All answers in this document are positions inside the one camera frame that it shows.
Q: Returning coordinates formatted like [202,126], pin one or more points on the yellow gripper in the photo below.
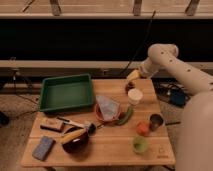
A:
[135,74]

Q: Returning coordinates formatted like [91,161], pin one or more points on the dark red grapes bunch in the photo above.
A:
[129,86]

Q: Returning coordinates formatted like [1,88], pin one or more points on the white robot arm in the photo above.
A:
[195,140]

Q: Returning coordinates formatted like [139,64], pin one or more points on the white paper cup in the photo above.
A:
[134,96]

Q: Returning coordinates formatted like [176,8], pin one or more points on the green pepper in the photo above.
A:
[126,117]

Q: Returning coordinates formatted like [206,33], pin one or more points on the blue power adapter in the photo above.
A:
[177,98]

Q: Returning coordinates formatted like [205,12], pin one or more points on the small metal cup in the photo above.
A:
[156,121]

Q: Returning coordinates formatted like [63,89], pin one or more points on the orange bowl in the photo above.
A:
[99,115]

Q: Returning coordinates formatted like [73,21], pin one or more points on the wooden table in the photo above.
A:
[110,145]

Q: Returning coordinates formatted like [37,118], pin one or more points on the orange tomato toy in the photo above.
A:
[142,128]

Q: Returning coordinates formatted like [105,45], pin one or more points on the small green cup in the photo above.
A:
[140,144]

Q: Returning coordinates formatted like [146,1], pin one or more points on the green plastic tray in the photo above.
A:
[62,94]

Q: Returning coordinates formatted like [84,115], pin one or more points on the yellow corn cob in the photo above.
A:
[72,135]

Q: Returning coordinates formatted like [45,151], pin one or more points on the dark red bowl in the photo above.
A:
[76,145]

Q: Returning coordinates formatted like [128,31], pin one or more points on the wooden brush block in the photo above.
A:
[51,124]

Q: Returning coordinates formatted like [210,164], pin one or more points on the blue sponge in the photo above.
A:
[43,148]

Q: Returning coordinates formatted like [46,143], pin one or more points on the black handled knife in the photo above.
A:
[70,122]

